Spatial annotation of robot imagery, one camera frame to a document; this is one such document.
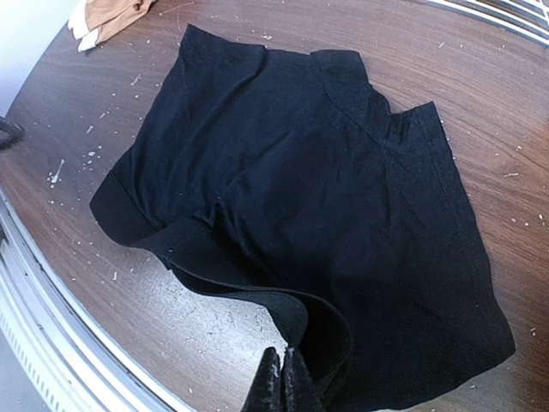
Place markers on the black underwear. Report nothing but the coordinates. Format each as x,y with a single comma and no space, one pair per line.
285,180

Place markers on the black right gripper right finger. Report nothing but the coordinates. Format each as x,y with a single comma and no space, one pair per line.
298,390

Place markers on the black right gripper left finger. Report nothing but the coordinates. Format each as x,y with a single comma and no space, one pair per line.
264,394

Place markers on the white wire dish rack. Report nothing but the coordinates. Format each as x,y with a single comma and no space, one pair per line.
529,18

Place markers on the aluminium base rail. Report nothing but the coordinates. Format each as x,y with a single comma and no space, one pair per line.
71,361

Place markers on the brown underwear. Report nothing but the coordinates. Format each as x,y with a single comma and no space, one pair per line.
113,16

